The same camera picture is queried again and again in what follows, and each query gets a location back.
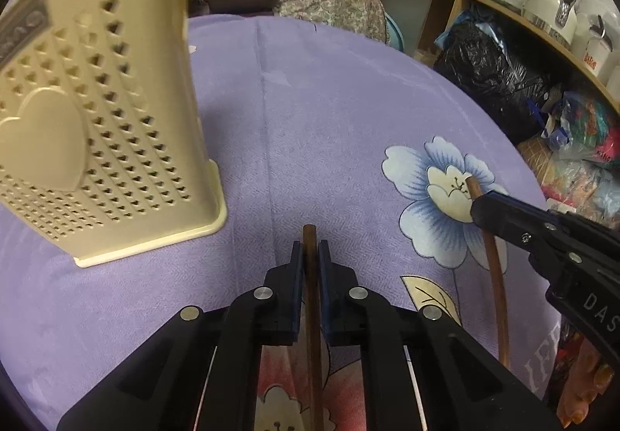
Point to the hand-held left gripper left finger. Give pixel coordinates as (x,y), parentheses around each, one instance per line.
(296,276)

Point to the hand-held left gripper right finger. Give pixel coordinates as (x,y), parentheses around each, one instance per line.
(323,285)

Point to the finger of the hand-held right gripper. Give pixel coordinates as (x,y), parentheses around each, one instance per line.
(503,218)

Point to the brown wooden chopstick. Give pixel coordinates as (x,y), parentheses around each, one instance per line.
(499,295)
(315,373)

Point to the cream perforated utensil holder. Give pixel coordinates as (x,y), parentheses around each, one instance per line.
(121,121)

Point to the person's right hand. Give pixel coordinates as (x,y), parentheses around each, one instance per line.
(581,392)

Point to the colourful plastic bags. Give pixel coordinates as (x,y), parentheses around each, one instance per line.
(581,145)

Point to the black plastic bag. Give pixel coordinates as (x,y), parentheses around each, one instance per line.
(489,72)

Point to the purple floral tablecloth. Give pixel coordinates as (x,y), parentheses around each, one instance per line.
(339,121)

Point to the light blue plastic basin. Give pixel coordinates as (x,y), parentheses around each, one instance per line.
(395,31)

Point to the white electric kettle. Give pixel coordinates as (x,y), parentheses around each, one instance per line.
(547,0)

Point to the floral patterned cloth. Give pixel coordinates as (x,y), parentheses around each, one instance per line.
(329,7)

